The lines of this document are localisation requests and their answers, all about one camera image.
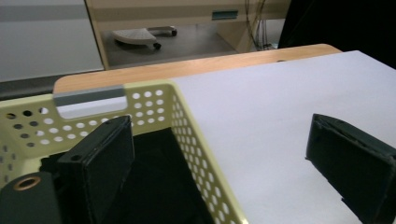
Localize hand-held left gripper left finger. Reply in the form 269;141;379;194
40;115;135;224

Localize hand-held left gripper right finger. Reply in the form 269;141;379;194
305;113;396;224

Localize black cloth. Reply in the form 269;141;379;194
102;127;216;224

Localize pale yellow perforated plastic basket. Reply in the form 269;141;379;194
0;79;250;224

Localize white board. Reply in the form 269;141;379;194
171;49;396;224

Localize grey chair base with casters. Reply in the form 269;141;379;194
110;25;178;50

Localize wooden table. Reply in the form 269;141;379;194
52;43;344;94

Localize white cabinet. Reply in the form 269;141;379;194
0;0;106;83

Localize dark curtain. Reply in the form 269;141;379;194
277;0;396;70

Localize bundle of hanging cables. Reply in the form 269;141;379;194
244;0;278;51

